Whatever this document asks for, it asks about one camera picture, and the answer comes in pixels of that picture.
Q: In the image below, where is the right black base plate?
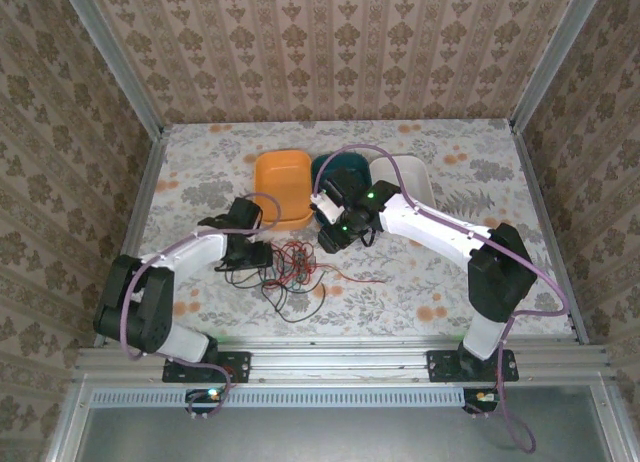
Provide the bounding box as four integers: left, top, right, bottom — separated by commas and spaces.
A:
426, 349, 520, 382

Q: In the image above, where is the grey metal panel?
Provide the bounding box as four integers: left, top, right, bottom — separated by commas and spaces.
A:
79, 405, 612, 462

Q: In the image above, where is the grey slotted cable duct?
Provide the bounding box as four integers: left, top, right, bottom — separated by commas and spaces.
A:
92, 387, 464, 408

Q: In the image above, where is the floral tablecloth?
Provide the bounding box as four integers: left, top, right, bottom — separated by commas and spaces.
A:
119, 119, 576, 339

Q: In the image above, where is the right small controller board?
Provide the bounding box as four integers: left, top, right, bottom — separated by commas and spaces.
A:
462, 387, 501, 414

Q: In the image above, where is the small controller board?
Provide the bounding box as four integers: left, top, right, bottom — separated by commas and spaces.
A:
185, 387, 224, 416
462, 387, 501, 414

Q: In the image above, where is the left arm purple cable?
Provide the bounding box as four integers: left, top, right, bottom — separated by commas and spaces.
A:
121, 191, 282, 419

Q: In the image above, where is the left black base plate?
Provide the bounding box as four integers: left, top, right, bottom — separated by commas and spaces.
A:
162, 350, 252, 384

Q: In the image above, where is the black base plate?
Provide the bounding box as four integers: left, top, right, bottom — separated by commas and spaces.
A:
426, 349, 520, 382
162, 350, 252, 384

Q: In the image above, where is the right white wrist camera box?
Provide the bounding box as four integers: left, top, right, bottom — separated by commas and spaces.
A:
310, 185, 347, 219

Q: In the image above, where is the left small controller board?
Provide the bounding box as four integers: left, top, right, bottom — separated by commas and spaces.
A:
185, 387, 224, 416

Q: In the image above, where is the orange plastic tray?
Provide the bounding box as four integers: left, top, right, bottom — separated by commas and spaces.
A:
254, 149, 315, 232

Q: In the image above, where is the tangle of coloured wires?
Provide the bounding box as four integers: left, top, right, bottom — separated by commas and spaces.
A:
224, 240, 329, 325

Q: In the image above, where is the thin red cable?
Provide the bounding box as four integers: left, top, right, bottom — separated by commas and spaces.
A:
263, 238, 389, 292

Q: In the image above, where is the aluminium frame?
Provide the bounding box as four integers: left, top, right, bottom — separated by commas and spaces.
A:
44, 0, 626, 462

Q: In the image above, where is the white plastic tray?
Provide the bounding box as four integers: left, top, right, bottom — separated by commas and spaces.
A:
368, 154, 436, 208

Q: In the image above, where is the teal plastic tray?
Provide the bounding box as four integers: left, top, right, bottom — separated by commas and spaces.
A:
310, 151, 374, 203

